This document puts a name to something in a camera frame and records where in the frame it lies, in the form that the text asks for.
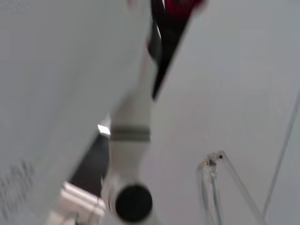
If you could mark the clear white glasses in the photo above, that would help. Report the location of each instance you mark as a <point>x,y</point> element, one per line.
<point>212,164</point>

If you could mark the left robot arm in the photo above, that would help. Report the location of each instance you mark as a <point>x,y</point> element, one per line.
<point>131,150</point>

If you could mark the dark red background object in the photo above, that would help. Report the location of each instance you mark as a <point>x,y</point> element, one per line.
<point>178,7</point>

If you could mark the white box-shaped fixture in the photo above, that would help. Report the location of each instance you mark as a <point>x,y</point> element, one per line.
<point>77,201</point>

